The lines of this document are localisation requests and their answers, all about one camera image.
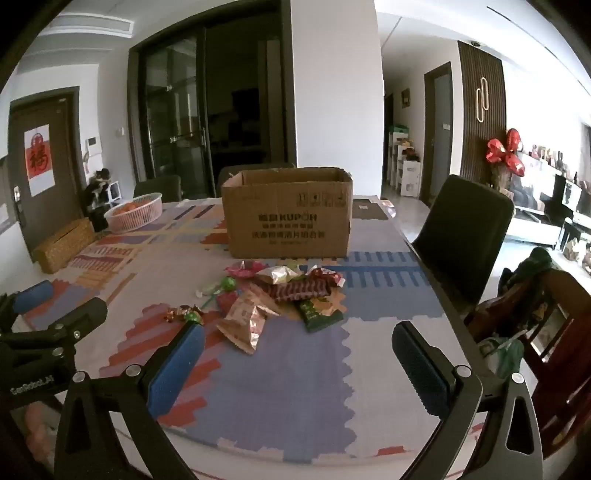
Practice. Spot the white wrapped candy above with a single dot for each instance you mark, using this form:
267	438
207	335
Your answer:
205	290

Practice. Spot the red door poster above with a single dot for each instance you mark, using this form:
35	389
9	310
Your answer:
40	159

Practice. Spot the small picture frame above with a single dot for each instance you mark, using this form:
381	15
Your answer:
405	98

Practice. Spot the green plastic bag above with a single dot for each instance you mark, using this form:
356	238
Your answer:
503	355

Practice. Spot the white plastic basket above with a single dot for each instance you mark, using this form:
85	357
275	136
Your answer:
138	224

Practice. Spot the wooden chair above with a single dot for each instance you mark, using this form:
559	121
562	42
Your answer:
561	350

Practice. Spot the person's left hand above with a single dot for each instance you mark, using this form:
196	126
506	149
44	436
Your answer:
40	429

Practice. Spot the woven tissue box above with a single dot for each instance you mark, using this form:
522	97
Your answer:
64	244

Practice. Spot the white loop wall ornament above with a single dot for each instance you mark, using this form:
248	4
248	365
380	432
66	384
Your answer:
482	99

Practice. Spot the green snack packet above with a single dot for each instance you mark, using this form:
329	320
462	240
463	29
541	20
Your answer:
318	316

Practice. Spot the dark placemat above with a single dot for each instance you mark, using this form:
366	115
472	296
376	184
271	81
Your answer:
369	210

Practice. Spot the silver beige snack packet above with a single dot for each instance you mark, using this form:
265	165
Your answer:
279	275

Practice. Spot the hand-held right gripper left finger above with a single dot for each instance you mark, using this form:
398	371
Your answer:
178	369

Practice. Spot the dark hall door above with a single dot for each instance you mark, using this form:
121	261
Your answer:
438	134

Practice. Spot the white shelf unit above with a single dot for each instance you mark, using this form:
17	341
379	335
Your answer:
406	173

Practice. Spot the dark figurine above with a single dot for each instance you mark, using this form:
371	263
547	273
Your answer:
99	198

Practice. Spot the pile of oranges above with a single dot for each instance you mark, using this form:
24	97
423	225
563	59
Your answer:
131	207

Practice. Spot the patterned tablecloth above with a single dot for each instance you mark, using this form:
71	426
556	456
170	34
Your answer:
286	369

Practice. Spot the dark clothes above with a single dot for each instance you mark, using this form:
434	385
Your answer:
526	286

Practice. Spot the red snack packet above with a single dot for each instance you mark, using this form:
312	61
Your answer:
330	277
226	302

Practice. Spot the small colourful candy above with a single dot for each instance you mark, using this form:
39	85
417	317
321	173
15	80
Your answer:
177	315

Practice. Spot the small white frame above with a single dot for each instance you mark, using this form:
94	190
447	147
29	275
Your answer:
114	191

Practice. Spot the small green candy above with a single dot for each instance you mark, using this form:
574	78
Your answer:
195	316

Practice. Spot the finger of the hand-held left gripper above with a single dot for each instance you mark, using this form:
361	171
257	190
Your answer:
81	318
33	295

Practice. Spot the glass sliding doors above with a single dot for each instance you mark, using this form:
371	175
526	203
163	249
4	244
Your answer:
207	92

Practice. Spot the pink candy wrapper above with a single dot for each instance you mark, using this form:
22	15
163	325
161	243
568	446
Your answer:
244	269

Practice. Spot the brown striped snack packet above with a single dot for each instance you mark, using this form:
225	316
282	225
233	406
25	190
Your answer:
300	291

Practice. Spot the brown cardboard box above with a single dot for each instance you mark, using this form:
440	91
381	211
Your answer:
286	221

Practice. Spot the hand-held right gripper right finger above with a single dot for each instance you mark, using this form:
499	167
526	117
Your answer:
420	369

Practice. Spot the slatted wooden wall panel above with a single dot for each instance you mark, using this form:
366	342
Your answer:
494	69

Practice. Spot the brown entrance door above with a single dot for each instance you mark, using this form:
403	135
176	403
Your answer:
64	152

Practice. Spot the green lollipop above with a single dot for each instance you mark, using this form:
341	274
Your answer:
227	283

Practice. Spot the white tv cabinet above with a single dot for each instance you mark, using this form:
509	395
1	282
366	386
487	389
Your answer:
540	226

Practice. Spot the pink beige snack packet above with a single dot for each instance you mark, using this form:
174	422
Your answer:
244	321

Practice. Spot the red foil balloons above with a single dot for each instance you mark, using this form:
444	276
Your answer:
505	152

